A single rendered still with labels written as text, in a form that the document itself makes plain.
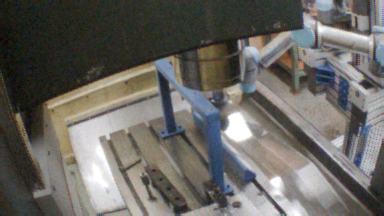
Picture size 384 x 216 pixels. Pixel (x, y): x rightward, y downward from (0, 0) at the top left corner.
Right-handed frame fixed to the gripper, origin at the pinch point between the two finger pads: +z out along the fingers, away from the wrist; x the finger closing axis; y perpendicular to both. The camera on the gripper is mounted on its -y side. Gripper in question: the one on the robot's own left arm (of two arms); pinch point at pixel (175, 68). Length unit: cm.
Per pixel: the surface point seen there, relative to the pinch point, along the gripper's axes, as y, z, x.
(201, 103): -2.5, 4.6, -33.4
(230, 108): -1.5, -1.7, -38.9
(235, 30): -35, 9, -67
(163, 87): 8.3, 4.3, 4.2
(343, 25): 68, -317, 184
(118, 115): 36, 19, 44
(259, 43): 83, -162, 200
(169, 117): 21.6, 3.7, 4.4
